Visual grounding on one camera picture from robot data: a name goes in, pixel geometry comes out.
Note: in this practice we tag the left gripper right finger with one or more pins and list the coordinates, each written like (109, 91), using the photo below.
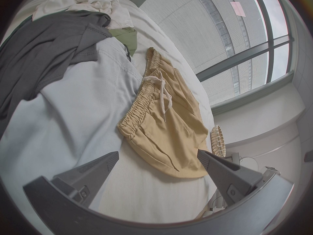
(227, 177)

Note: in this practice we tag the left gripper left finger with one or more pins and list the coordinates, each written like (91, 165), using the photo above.
(93, 175)

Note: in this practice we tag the tan shorts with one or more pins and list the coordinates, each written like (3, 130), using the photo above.
(171, 131)

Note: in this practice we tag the round woven basket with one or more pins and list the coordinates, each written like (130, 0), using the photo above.
(217, 141)

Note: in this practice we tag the pale blue garment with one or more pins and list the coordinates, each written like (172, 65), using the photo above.
(73, 119)

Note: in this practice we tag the black garment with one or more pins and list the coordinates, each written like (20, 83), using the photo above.
(36, 52)

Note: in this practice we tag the green garment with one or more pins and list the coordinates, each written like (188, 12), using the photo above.
(124, 39)

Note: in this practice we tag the white round mirror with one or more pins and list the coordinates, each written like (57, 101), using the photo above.
(249, 165)

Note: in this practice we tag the window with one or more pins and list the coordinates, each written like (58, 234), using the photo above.
(195, 33)

